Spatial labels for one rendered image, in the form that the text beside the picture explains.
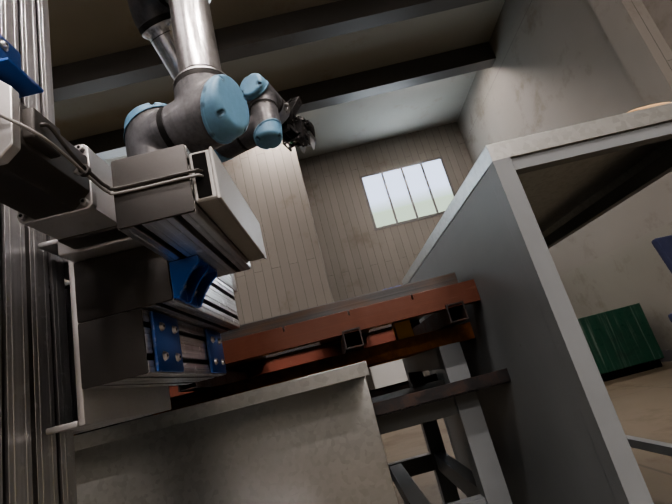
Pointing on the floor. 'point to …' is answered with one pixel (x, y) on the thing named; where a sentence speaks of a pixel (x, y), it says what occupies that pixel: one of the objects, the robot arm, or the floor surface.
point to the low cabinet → (621, 342)
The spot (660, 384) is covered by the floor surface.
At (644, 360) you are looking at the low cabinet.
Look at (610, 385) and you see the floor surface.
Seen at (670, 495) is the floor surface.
